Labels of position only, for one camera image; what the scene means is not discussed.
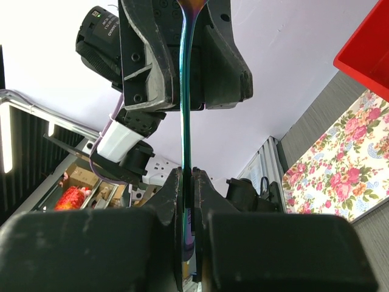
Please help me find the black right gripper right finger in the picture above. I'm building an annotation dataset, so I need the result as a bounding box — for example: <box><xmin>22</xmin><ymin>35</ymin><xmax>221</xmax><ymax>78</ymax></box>
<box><xmin>192</xmin><ymin>169</ymin><xmax>379</xmax><ymax>291</ymax></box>

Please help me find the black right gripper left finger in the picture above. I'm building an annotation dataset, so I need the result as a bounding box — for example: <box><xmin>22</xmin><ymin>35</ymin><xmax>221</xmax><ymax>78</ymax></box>
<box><xmin>1</xmin><ymin>168</ymin><xmax>183</xmax><ymax>291</ymax></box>

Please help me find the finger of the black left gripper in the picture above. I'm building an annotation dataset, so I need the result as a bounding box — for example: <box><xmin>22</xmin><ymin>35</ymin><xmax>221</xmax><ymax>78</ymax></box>
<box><xmin>194</xmin><ymin>1</ymin><xmax>253</xmax><ymax>110</ymax></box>
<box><xmin>118</xmin><ymin>1</ymin><xmax>182</xmax><ymax>111</ymax></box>

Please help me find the iridescent rainbow fork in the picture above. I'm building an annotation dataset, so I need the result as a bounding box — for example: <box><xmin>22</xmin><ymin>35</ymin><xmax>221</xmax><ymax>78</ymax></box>
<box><xmin>178</xmin><ymin>1</ymin><xmax>207</xmax><ymax>262</ymax></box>

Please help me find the floral rectangular tray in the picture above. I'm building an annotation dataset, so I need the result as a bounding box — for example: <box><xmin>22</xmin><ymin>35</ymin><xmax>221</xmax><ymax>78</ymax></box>
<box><xmin>282</xmin><ymin>90</ymin><xmax>388</xmax><ymax>222</ymax></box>

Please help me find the red plastic bin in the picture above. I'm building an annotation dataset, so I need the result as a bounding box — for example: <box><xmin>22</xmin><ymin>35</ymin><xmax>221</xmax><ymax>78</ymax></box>
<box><xmin>333</xmin><ymin>0</ymin><xmax>389</xmax><ymax>101</ymax></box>

